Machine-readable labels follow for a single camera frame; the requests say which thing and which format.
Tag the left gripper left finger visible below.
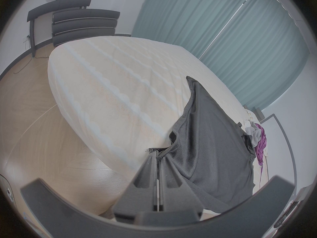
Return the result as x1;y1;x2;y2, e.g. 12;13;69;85
111;151;159;219

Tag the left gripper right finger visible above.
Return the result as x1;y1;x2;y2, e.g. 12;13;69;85
158;155;203;220

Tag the black T-shirt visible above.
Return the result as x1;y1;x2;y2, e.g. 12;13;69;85
146;75;257;211

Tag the bed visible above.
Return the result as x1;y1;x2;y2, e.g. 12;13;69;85
47;35;296;218

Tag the purple satin garment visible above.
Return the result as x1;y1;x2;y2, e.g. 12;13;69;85
254;123;268;168

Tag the grey knit garment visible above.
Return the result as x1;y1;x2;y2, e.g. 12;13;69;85
245;127;263;147

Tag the grey bedside table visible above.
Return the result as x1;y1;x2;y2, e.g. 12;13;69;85
252;107;265;119

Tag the blue-green curtain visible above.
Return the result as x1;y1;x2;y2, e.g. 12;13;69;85
131;0;257;58
199;0;312;110

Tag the black chest of drawers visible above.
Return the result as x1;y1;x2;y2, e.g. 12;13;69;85
52;9;120;46

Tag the black dressing table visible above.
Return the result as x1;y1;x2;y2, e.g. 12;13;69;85
27;0;92;57

